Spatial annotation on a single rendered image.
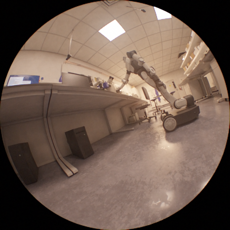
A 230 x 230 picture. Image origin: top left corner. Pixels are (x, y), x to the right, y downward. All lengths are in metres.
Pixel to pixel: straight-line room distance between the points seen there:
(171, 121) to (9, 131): 2.27
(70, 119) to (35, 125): 0.69
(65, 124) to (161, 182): 1.46
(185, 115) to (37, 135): 2.09
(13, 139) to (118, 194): 1.48
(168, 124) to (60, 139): 1.62
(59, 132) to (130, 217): 1.37
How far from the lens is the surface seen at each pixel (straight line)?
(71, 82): 1.21
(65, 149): 1.43
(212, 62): 1.97
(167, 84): 7.14
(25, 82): 1.24
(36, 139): 1.39
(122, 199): 0.43
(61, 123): 1.43
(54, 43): 2.62
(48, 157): 1.41
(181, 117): 1.07
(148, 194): 0.42
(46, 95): 0.67
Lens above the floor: 0.37
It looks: 3 degrees up
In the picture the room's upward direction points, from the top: 18 degrees counter-clockwise
